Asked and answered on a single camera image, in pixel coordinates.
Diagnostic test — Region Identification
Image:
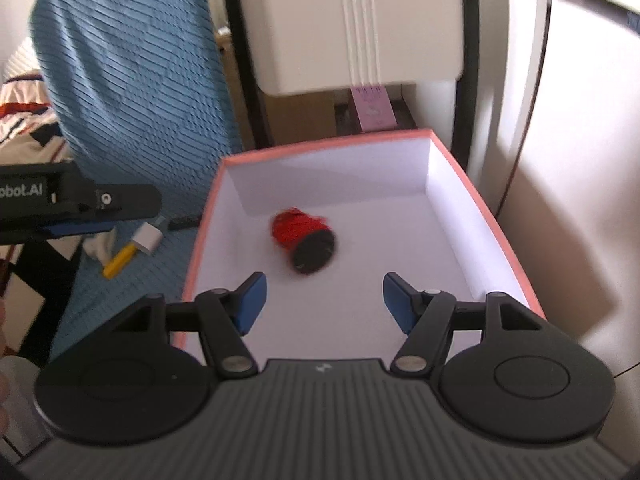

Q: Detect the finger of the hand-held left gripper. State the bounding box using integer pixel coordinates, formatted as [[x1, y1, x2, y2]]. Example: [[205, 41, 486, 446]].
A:
[[47, 162, 163, 238]]

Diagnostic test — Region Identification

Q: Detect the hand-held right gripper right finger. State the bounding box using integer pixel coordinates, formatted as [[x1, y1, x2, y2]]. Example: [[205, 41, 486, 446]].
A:
[[382, 272, 546, 377]]

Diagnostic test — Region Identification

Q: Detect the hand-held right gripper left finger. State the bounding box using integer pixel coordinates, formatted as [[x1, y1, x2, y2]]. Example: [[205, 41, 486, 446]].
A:
[[107, 271, 267, 380]]

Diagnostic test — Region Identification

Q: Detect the yellow handle screwdriver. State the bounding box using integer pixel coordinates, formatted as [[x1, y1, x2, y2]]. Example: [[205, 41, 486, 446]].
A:
[[103, 215, 170, 279]]

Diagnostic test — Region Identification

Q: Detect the white charger plug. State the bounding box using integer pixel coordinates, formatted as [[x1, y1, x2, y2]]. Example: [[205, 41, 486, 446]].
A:
[[132, 224, 166, 257]]

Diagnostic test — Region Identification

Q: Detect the pink cardboard box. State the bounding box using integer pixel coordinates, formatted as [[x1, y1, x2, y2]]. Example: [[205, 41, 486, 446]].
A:
[[181, 129, 547, 361]]

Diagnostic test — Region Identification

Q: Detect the red thread spool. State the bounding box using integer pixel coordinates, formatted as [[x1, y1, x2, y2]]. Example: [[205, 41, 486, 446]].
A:
[[270, 207, 340, 276]]

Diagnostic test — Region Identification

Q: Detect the red black white printed blanket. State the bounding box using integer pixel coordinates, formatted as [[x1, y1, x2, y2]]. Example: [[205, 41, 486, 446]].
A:
[[0, 40, 121, 361]]

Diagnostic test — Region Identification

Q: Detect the blue textured blanket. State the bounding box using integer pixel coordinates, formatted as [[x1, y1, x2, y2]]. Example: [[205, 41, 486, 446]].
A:
[[29, 0, 246, 361]]

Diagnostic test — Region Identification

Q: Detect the brown cardboard box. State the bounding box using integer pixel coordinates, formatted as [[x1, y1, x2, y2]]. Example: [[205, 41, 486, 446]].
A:
[[263, 91, 337, 148]]

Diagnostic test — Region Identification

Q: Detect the pink paper tag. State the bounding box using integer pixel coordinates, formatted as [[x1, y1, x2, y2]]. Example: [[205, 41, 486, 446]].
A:
[[350, 85, 397, 134]]

